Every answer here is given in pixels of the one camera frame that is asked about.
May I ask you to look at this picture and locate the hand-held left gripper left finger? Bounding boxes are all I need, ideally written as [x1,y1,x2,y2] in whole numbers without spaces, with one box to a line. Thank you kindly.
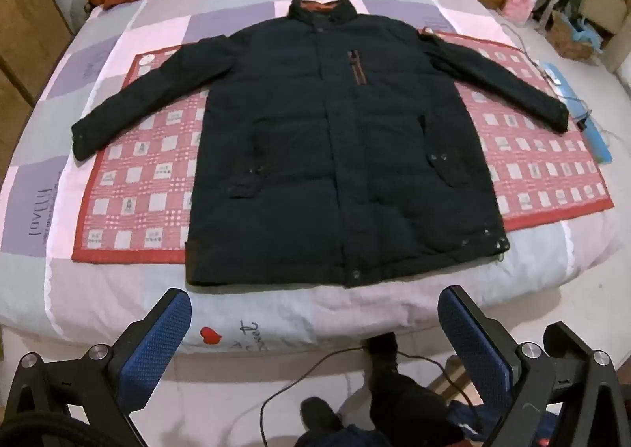
[0,287,193,447]

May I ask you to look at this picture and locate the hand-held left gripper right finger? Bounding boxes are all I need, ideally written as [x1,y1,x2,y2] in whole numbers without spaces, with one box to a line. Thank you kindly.
[437,284,631,447]

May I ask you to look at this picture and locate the dark navy padded jacket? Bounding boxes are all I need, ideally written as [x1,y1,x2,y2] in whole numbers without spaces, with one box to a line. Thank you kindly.
[70,0,570,289]

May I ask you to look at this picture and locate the red checkered mat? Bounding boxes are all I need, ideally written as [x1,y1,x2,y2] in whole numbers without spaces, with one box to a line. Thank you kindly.
[71,28,614,264]

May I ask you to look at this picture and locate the blue power strip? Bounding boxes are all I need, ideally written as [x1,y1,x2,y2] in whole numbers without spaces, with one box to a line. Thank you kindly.
[540,60,612,164]

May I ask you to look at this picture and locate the small cardboard box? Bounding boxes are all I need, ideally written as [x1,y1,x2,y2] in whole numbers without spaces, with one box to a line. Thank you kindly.
[547,11,595,58]

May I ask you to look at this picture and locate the light blue plastic bag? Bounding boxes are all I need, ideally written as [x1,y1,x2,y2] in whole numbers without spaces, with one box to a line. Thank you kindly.
[567,16,612,48]

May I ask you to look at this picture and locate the pink plush bag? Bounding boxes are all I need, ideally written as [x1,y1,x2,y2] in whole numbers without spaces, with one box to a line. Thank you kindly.
[503,0,538,24]

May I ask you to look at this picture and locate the wooden wardrobe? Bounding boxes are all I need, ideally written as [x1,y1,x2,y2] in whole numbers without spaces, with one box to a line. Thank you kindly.
[0,0,75,108]

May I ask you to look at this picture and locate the black braided cable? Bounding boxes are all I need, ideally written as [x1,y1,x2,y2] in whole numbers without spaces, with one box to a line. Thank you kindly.
[0,408,94,447]

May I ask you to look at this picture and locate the black floor cable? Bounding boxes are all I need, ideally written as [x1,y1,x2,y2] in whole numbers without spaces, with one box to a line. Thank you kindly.
[261,346,474,447]

